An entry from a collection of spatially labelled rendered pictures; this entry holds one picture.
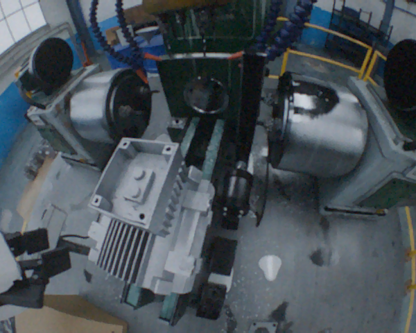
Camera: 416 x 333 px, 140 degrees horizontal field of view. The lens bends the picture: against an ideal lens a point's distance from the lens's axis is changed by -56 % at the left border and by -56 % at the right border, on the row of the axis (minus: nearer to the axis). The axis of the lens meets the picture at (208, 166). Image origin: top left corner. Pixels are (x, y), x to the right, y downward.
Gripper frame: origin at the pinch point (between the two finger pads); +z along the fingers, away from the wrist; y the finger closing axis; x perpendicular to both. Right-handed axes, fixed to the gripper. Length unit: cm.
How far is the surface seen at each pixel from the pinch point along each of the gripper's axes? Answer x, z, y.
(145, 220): 6.2, 7.3, 10.5
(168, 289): -3.9, 9.0, 13.5
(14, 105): 93, 102, -553
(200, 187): 9.6, 20.0, 13.4
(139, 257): -0.2, 9.1, 9.0
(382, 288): -21, 32, 85
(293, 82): 32.3, 20.4, 28.0
